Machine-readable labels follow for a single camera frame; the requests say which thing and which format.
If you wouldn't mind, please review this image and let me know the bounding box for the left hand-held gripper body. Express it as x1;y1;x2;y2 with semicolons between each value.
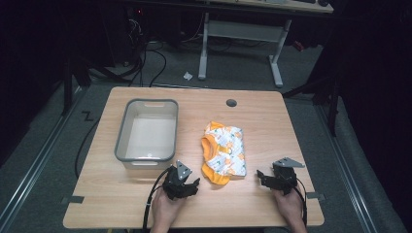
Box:
161;159;193;201

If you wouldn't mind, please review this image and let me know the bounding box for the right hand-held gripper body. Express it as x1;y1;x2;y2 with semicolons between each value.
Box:
270;156;306;196

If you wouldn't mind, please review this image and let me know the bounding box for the person's right hand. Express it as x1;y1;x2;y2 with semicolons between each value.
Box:
271;188;307;229

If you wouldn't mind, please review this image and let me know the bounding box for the person's left hand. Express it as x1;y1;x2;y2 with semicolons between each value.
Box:
150;187;188;231

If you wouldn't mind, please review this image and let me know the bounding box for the grey tape strip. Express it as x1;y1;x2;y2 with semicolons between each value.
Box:
60;195;86;206
305;191;326;201

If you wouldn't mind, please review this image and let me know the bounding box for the orange white patterned garment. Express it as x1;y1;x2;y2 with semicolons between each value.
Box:
200;120;248;186

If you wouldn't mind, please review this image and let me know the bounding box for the white plastic bin grey rim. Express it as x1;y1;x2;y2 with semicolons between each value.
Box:
114;98;180;171

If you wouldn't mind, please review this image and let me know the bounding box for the black metal stand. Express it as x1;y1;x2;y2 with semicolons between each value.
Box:
60;54;92;117
281;64;342;138

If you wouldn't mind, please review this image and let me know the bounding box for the desk with white metal legs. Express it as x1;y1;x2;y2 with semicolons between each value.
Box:
196;0;335;89

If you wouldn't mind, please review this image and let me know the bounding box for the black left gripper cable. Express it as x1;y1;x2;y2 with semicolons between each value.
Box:
142;165;174;233

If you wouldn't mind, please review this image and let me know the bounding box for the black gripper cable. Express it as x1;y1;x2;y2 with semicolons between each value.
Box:
292;176;309;227
142;165;174;233

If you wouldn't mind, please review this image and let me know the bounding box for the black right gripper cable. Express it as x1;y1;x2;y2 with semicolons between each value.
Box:
292;176;309;227

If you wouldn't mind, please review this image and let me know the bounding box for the metal floor rail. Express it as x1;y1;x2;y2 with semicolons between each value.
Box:
0;88;87;227
313;103;380;233

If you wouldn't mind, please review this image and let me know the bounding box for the black cable beside table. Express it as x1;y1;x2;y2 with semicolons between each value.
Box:
74;116;102;180

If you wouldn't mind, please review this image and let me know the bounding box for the bundle of black floor cables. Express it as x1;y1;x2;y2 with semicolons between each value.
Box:
86;16;168;88

